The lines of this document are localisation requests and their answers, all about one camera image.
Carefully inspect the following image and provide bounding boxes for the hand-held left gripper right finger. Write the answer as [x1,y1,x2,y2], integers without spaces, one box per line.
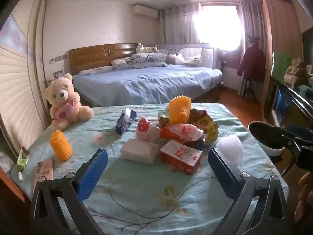
[208,147,289,235]

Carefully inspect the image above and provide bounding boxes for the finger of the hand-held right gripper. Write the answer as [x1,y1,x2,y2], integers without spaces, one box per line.
[273,126,313,150]

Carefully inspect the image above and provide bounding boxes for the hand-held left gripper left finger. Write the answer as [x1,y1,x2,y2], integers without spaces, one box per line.
[29,148,109,235]

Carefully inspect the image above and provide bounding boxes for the white trash can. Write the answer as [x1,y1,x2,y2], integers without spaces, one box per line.
[248,121,286,157]

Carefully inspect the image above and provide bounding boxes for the red cardboard box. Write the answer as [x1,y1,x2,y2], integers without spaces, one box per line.
[159,139,203,175]

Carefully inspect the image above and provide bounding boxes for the yellow snack bag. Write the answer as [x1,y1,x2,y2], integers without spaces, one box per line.
[189,109,219,141]

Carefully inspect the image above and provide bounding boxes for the white tissue pack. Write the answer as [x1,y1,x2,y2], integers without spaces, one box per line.
[120,138,159,164]

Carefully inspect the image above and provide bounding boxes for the orange white food wrapper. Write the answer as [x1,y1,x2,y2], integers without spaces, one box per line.
[160,124,204,150]

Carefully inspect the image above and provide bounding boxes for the blue white snack wrapper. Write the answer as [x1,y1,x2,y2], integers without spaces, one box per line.
[115,108,137,136]

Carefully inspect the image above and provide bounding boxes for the red white paper bag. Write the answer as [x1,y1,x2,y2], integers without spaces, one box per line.
[135,116,162,144]

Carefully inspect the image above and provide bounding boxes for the large orange foam fruit net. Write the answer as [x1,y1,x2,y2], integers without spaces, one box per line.
[168,95,192,125]

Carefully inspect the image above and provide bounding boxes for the person's right hand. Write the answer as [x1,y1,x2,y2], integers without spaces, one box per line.
[293,172,313,223]

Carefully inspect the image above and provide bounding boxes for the white bubble wrap roll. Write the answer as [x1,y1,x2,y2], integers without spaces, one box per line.
[216,134,244,163]

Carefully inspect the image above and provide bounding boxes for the flat screen television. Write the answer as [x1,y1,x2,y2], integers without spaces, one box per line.
[271,84,297,128]

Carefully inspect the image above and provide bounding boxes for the pink flat box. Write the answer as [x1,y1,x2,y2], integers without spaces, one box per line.
[32,158,54,196]

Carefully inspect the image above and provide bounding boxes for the floral light green tablecloth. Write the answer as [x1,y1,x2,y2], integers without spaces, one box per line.
[18,103,290,235]

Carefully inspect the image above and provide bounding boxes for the brown plush toy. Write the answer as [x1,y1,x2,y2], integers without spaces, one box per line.
[284,61,313,87]

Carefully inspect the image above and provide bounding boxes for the green storage boxes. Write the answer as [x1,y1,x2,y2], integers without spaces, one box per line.
[272,51,292,79]

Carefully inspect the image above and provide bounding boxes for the green clear packet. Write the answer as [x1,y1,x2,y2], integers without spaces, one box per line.
[17,147,30,167]

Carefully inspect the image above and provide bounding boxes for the dark red coat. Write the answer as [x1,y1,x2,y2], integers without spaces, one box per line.
[237,43,266,81]

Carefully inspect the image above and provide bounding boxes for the white plastic bag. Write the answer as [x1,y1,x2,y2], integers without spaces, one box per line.
[0,152,15,177]

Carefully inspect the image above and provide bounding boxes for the cream teddy bear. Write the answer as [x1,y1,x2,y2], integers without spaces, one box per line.
[44,73,94,131]

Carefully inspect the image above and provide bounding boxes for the small dresser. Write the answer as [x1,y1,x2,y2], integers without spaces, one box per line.
[218,49,241,69]

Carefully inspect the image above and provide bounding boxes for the blue pillow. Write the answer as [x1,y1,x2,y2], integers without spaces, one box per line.
[78,66,113,75]

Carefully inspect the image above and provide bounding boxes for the bed with blue sheet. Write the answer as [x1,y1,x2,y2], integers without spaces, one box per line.
[72,65,224,107]

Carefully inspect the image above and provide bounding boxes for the coat rack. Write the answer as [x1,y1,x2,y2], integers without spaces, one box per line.
[241,33,261,103]

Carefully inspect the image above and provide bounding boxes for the tall wooden cabinet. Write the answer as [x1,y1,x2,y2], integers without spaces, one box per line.
[260,0,304,108]

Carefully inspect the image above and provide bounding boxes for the white sliding wardrobe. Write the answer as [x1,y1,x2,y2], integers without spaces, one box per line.
[0,0,49,152]

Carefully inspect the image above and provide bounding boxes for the wooden headboard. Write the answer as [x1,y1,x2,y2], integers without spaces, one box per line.
[68,43,139,75]

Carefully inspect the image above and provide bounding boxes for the pink pillow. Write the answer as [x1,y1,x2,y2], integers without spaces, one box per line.
[166,54,183,65]

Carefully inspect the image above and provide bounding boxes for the blue white folded quilt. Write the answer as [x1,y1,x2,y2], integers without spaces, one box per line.
[128,52,169,69]

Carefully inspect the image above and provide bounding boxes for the grey curtain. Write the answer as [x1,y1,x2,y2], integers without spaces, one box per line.
[159,2,201,44]
[240,0,266,54]

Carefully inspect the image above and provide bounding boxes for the bright window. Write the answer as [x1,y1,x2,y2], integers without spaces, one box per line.
[196,4,244,51]

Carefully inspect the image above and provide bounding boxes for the white air conditioner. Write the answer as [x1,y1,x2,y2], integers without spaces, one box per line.
[133,4,159,19]

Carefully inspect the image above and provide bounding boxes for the metal tube frame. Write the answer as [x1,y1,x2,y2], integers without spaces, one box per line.
[270,76,313,177]

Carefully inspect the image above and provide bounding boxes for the grey bed guard rail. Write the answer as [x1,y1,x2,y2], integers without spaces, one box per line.
[156,43,218,69]

